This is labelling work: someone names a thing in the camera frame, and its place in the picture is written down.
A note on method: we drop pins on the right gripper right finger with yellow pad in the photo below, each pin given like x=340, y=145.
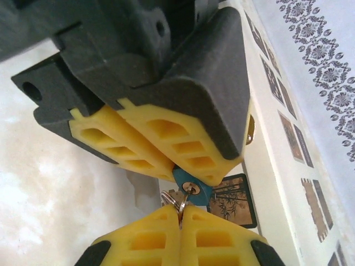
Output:
x=216, y=243

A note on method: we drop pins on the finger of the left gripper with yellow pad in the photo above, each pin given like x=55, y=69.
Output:
x=210, y=97
x=91, y=135

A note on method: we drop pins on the brass box latch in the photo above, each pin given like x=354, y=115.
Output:
x=251, y=130

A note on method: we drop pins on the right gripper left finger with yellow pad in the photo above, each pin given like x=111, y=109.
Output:
x=155, y=243

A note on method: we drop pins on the beige box with picture tiles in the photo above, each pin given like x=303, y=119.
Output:
x=277, y=166

